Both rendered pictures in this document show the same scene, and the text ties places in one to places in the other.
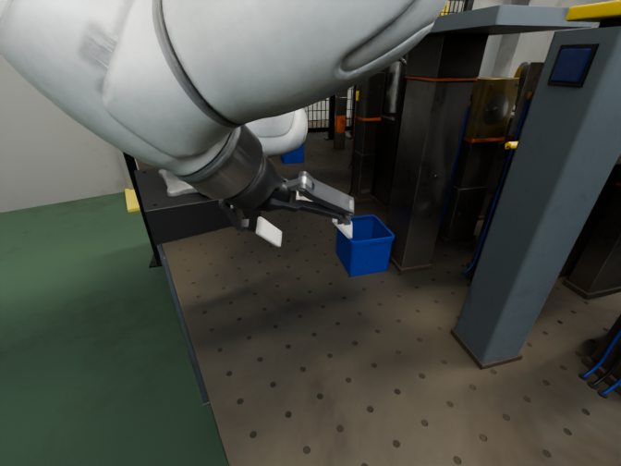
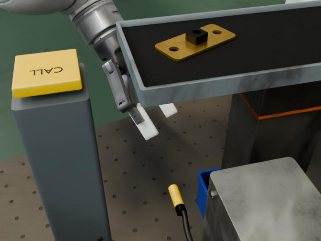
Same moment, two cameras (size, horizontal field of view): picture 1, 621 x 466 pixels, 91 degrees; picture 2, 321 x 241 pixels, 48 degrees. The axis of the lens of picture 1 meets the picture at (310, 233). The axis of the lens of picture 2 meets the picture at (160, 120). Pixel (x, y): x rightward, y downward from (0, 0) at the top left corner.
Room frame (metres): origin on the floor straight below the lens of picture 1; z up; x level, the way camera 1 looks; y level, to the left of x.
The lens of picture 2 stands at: (0.46, -0.58, 1.34)
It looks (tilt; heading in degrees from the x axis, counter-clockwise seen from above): 40 degrees down; 90
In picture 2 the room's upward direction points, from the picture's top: straight up
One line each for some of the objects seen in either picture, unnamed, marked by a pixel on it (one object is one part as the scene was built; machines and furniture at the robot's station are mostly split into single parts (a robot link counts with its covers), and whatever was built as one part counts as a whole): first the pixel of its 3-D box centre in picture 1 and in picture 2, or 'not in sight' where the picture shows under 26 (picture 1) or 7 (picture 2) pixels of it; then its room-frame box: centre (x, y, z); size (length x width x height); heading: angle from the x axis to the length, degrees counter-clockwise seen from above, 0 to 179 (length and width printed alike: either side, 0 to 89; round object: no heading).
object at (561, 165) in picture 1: (531, 230); (81, 219); (0.35, -0.29, 0.92); 0.08 x 0.08 x 0.44; 14
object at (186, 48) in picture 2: not in sight; (196, 37); (0.49, -0.24, 1.17); 0.08 x 0.04 x 0.01; 38
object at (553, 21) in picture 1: (448, 29); (295, 38); (0.60, -0.23, 1.16); 0.37 x 0.14 x 0.02; 14
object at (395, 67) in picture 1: (401, 123); not in sight; (0.95, -0.27, 0.95); 0.18 x 0.13 x 0.49; 14
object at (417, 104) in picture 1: (422, 167); (258, 181); (0.60, -0.23, 0.92); 0.10 x 0.08 x 0.45; 14
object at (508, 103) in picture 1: (463, 167); not in sight; (0.71, -0.36, 0.89); 0.12 x 0.08 x 0.38; 104
